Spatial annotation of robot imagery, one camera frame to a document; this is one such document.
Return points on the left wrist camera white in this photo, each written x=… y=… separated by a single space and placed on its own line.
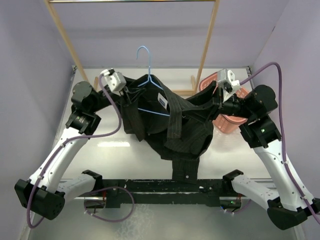
x=115 y=80

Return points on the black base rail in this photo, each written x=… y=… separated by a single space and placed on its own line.
x=207 y=192

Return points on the light blue wire hanger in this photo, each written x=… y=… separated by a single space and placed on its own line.
x=149 y=77

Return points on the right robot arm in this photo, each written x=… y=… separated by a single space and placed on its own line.
x=291 y=203

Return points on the wooden clothes rack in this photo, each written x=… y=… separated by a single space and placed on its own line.
x=137 y=34

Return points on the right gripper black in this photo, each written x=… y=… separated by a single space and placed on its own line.
x=217 y=102

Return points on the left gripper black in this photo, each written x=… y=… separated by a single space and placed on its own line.
x=131 y=94

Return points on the dark pinstriped shirt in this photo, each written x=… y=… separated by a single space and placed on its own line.
x=180 y=134

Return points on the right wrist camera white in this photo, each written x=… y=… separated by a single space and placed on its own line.
x=226 y=81

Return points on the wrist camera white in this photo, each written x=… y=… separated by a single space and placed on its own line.
x=226 y=81
x=115 y=80

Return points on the pink plastic basket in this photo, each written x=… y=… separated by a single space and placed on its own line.
x=224 y=123

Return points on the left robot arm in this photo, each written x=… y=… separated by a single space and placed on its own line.
x=43 y=193

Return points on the white shirt tag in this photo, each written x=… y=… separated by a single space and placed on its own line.
x=162 y=100

